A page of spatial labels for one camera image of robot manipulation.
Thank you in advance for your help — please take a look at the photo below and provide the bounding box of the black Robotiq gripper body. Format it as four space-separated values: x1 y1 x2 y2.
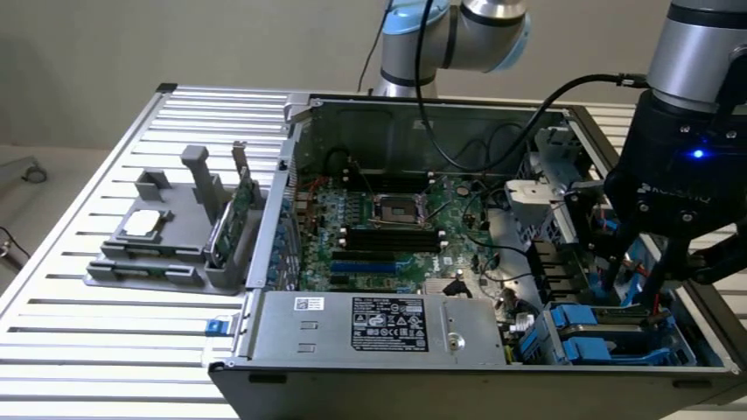
603 89 747 242

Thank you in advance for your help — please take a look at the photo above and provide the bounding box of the blue disk carrier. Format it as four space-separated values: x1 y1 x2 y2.
546 303 600 328
560 333 615 365

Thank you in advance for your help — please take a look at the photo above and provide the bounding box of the metal disk bay cage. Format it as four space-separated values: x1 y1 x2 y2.
503 126 608 247

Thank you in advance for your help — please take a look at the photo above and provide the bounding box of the green Dell motherboard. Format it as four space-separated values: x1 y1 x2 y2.
279 172 527 301

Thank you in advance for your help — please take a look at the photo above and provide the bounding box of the silver chipset heat sink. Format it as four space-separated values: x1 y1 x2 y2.
422 279 463 299

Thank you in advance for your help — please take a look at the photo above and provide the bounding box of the long black expansion slot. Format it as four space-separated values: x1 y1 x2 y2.
331 250 399 264

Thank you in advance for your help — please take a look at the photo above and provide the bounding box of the blue expansion slot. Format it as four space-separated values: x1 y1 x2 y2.
331 261 399 274

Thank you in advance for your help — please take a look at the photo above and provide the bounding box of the open black PC case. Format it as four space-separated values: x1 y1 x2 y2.
207 91 747 410

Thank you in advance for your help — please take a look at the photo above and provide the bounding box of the grey power supply unit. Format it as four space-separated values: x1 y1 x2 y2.
244 290 507 367

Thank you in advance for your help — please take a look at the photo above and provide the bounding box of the green graphics card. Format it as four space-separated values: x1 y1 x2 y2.
224 139 264 259

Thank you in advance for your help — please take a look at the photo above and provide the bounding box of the grey plastic parts rack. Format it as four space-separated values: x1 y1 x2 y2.
84 146 271 295

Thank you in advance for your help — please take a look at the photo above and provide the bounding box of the silver CPU chip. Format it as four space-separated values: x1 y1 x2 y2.
126 211 164 234

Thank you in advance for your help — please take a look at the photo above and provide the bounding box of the grey caster wheel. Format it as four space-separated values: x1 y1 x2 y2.
20 162 50 184

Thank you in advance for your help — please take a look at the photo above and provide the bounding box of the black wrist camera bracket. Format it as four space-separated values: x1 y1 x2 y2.
687 230 747 286

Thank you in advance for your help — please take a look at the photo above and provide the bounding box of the black wire in case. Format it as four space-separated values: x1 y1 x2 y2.
476 243 547 284

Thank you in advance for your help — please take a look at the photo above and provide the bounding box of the CPU socket with metal frame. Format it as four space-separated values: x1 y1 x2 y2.
372 192 438 229

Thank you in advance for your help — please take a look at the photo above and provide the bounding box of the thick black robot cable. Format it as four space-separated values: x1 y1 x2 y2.
415 0 650 174

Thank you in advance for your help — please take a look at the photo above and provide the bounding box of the thin black cable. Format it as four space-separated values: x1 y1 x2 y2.
356 0 394 95

